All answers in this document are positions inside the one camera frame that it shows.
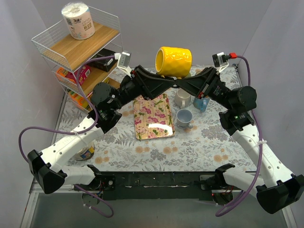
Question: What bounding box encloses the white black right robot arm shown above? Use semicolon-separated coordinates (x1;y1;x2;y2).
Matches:
174;67;304;217

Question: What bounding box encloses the blue glazed mug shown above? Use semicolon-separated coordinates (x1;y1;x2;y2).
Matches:
193;96;210;113

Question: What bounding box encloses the black box on shelf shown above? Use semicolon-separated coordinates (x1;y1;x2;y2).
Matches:
88;48;117;72

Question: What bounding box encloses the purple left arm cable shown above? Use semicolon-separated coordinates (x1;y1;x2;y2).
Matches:
18;56;119;218

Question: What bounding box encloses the pink snack box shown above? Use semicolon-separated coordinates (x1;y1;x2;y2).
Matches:
65;65;91;85

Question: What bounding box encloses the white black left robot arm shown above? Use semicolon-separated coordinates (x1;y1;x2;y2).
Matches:
28;66;175;194

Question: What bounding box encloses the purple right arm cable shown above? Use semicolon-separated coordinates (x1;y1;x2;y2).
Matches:
215;55;263;217

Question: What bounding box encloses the wrapped toilet paper roll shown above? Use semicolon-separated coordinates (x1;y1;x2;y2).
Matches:
61;2;95;40

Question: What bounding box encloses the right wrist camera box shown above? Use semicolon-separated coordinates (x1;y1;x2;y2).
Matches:
212;52;238;73

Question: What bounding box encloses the floral serving tray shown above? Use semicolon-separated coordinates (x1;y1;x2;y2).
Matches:
133;93;175;140

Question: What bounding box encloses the orange snack bag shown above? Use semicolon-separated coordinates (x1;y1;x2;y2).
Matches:
56;67;73;82

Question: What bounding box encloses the white wire shelf rack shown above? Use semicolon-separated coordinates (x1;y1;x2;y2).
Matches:
31;6;131;121

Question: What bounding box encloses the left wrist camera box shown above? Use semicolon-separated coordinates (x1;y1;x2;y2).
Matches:
114;51;132;76

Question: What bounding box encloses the white grey mug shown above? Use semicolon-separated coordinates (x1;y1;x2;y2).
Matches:
174;88;191;109

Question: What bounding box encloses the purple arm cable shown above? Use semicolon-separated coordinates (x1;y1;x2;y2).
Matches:
18;56;119;218
215;55;263;217

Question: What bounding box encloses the yellow mug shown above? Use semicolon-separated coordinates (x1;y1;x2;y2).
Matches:
155;47;192;78

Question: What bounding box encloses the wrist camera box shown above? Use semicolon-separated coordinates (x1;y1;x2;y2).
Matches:
114;51;132;76
212;52;238;73

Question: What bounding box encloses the colourful sponge stack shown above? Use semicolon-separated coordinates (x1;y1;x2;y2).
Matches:
68;90;89;109

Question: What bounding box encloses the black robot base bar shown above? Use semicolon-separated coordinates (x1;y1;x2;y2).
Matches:
73;171;235;202

